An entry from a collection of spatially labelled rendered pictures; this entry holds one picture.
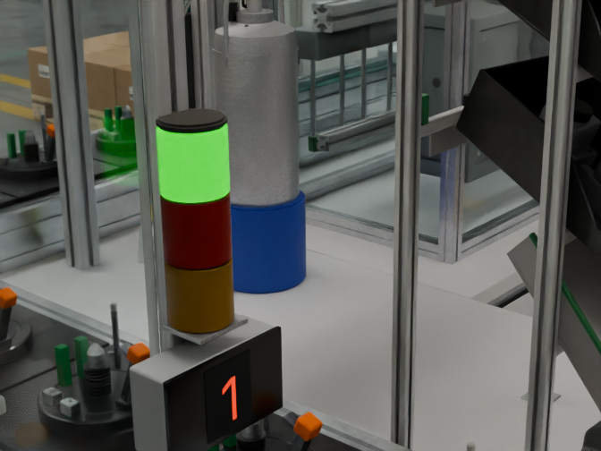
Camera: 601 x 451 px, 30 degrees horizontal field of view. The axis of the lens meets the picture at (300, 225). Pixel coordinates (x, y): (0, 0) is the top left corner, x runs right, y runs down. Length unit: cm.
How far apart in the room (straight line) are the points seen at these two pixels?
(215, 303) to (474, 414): 77
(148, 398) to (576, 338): 49
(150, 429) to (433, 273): 120
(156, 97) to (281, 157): 105
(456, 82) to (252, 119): 36
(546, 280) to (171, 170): 46
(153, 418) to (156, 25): 28
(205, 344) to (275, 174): 100
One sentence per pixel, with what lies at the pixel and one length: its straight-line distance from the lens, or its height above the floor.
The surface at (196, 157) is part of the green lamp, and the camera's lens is 77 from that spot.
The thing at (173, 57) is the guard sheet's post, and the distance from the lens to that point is 80.
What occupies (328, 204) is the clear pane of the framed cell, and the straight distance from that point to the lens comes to 217.
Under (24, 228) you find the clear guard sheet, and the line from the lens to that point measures 75.
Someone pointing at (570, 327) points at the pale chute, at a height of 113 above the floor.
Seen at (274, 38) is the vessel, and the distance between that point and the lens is 178.
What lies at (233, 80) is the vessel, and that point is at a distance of 179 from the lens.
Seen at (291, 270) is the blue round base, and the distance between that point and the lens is 189.
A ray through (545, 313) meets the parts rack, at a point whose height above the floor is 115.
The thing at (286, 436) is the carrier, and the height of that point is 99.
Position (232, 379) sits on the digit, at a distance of 85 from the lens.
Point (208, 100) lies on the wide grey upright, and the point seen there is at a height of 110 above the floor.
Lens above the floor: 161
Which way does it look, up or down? 20 degrees down
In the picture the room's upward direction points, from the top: 1 degrees counter-clockwise
